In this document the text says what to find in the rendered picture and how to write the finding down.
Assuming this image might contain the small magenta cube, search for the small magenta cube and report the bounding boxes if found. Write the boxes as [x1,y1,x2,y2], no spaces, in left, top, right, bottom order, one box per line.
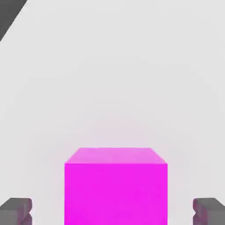
[64,147,168,225]

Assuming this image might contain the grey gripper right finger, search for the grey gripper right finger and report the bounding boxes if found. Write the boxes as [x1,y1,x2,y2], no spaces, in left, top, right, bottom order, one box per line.
[192,197,225,225]

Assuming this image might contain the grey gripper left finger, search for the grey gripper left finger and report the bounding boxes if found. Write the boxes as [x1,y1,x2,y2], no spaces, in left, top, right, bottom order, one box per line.
[0,197,33,225]

